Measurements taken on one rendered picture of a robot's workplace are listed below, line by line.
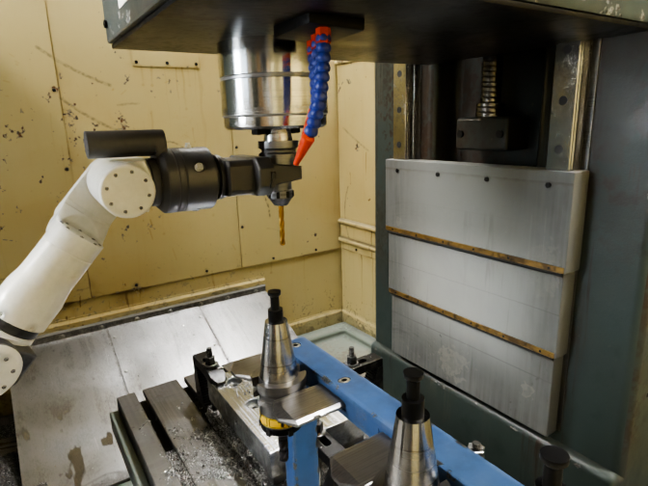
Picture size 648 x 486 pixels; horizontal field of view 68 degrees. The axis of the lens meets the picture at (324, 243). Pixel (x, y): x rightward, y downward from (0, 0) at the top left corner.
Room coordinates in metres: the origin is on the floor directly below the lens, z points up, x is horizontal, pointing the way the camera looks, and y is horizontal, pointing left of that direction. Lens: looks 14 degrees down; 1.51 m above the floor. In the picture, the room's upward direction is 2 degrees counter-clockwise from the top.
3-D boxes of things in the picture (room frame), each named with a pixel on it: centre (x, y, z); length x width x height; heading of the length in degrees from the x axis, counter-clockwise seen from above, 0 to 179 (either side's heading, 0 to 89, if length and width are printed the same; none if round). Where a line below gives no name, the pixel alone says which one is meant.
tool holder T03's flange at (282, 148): (0.75, 0.07, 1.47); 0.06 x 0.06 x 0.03
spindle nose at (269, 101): (0.75, 0.07, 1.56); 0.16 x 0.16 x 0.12
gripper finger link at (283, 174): (0.72, 0.06, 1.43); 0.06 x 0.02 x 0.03; 123
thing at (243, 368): (0.55, 0.09, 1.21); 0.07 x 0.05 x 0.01; 123
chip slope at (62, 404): (1.31, 0.43, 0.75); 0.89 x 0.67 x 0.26; 123
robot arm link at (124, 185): (0.63, 0.24, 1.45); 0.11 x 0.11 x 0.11; 33
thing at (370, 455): (0.36, -0.03, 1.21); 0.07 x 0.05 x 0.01; 123
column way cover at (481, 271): (1.00, -0.31, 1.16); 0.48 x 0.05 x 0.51; 33
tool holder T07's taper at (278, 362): (0.50, 0.06, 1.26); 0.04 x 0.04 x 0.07
